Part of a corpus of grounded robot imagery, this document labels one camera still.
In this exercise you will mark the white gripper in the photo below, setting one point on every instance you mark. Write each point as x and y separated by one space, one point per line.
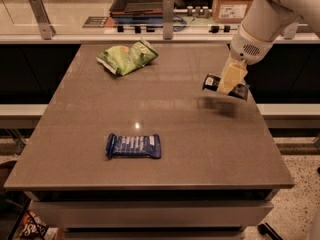
245 48

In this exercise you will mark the snack bag on floor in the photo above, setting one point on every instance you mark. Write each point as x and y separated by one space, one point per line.
33 228

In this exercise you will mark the blue rxbar blueberry bar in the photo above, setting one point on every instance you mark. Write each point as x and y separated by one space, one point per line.
133 146

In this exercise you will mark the black rxbar chocolate bar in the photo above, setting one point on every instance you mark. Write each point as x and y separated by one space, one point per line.
211 82

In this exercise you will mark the left metal glass bracket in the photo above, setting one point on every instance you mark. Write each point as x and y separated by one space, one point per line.
46 29

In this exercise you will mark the metal glass bracket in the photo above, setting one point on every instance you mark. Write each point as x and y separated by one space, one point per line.
168 15
290 31
46 29

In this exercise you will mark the cardboard box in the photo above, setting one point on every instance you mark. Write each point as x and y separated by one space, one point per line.
230 11

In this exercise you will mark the dark tray with orange rim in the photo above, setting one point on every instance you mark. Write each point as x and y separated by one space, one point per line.
136 7

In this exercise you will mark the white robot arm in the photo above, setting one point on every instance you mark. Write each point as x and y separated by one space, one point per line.
263 23

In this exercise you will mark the grey table drawer cabinet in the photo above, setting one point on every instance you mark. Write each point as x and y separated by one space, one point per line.
152 220

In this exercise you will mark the right metal glass bracket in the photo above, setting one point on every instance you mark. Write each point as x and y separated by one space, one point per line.
290 31

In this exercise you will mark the middle metal glass bracket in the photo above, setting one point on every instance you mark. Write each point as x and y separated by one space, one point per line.
168 15

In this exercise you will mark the green chip bag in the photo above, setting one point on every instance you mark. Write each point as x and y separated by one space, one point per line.
121 60

